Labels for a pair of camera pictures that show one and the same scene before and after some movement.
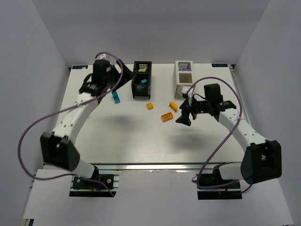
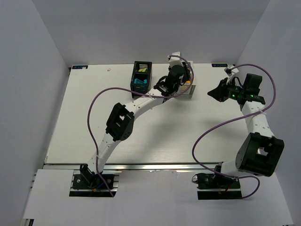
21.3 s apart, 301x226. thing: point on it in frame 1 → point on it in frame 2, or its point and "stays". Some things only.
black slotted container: (141, 84) stays
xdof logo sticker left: (79, 67) stays
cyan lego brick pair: (115, 96) → (137, 81)
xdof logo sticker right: (220, 65) stays
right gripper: (191, 109) → (224, 92)
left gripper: (118, 76) → (186, 74)
